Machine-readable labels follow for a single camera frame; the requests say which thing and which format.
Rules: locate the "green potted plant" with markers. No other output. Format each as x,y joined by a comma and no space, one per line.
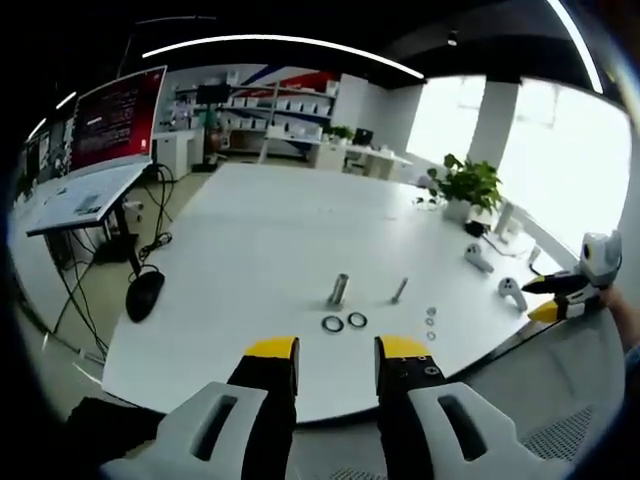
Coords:
470,182

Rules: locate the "white step ladder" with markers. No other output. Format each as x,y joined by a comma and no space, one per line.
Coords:
270,125

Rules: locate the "grey mesh chair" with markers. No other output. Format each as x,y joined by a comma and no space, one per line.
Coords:
560,390

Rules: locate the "white low cabinet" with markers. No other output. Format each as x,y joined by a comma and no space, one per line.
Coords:
172,152

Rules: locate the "metal cylinder sleeve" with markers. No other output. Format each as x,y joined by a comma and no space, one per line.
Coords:
339,290

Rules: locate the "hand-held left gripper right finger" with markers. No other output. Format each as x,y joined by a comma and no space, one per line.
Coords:
400,400

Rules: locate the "white standing desk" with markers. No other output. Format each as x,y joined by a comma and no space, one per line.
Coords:
85,197

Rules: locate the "small black screen on stand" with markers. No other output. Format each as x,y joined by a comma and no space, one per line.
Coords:
212,95

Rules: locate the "white handheld controller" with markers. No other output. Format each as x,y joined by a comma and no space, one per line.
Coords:
477,257
512,292

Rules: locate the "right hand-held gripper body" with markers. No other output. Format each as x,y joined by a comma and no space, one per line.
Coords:
602,255

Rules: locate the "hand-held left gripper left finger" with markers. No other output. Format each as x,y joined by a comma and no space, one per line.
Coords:
260,395

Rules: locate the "white side desk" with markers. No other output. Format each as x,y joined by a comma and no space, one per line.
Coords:
370,157

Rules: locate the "small green shelf plant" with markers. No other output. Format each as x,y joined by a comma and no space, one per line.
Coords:
340,132

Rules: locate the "small black desk monitor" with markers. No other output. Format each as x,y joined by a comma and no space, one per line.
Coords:
363,136

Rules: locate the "small black box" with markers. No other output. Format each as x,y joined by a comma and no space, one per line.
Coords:
475,228

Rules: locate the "long ceiling light strip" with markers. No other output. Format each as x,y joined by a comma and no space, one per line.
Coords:
280,42

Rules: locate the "black chair base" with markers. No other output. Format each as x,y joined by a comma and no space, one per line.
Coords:
145,295

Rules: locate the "white desktop stand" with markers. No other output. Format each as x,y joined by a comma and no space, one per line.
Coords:
507,222

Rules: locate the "white storage shelf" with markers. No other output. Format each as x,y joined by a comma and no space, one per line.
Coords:
280,107

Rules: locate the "thin silver threaded stud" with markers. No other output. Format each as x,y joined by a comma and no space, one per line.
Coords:
400,291

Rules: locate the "large red-screen monitor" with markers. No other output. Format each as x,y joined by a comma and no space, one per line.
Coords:
115,120

